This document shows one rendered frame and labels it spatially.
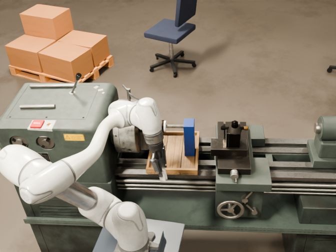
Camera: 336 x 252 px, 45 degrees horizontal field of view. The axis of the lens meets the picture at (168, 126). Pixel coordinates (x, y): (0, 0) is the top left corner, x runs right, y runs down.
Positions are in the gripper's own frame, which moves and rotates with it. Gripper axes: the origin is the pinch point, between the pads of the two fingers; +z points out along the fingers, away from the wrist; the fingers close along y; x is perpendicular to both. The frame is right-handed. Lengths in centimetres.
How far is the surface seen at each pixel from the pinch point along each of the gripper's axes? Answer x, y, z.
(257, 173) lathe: 36, -39, 24
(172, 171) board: -10.5, -26.9, 20.2
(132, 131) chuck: -27.2, -22.5, -8.6
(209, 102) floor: -68, -230, 89
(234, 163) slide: 24.0, -37.3, 17.3
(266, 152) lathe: 34, -67, 29
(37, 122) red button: -69, 2, -25
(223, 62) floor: -79, -319, 82
